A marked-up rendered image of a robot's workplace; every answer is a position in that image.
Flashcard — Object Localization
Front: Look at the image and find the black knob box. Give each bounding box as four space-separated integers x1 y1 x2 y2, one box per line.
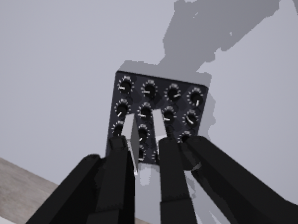
107 70 209 166

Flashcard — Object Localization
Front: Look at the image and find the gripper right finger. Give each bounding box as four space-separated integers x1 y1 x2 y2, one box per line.
152 109 298 224

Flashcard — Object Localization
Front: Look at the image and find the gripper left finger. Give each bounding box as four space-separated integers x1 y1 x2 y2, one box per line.
25 114 140 224

